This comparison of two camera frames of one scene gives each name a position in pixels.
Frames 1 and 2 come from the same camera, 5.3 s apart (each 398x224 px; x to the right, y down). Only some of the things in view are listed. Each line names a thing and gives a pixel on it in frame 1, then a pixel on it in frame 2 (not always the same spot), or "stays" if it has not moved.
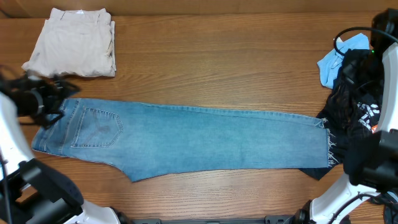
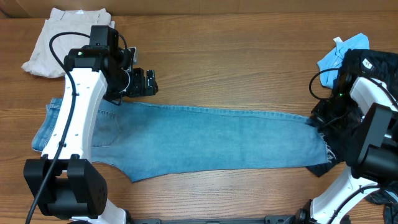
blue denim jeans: x=144 y=140 stays
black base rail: x=268 y=219 stays
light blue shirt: x=330 y=65 stays
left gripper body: x=38 y=106 -> x=136 y=86
